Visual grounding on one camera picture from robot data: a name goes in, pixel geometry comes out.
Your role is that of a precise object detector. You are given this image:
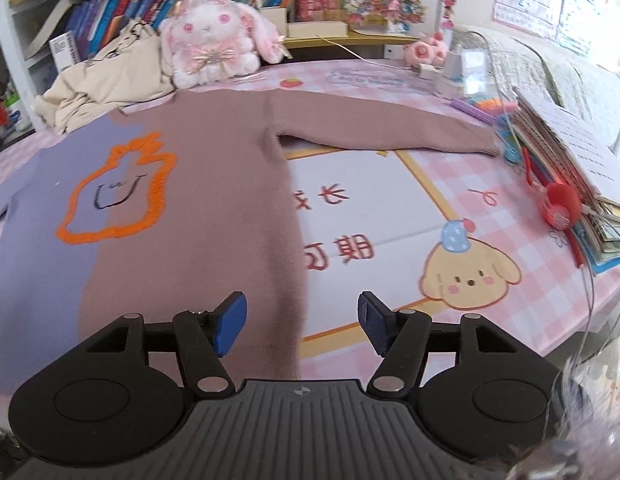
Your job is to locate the purple and mauve sweater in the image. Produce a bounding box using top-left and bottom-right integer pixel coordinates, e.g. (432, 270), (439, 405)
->
(0, 90), (496, 396)

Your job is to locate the red round toy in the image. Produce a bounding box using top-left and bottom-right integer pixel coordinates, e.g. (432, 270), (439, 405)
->
(541, 182), (581, 231)

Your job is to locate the stack of notebooks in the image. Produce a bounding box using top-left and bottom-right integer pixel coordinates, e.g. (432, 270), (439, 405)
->
(508, 89), (620, 273)

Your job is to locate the cream beige crumpled garment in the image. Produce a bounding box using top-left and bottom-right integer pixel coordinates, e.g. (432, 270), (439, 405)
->
(32, 21), (174, 134)

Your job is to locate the small pink plush toy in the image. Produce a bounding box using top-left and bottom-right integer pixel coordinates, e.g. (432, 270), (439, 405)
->
(404, 32), (449, 67)

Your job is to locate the white pink plush bunny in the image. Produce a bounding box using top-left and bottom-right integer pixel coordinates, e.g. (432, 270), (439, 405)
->
(158, 0), (289, 89)

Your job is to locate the white barcode box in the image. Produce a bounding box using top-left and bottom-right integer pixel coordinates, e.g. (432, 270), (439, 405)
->
(48, 32), (81, 73)

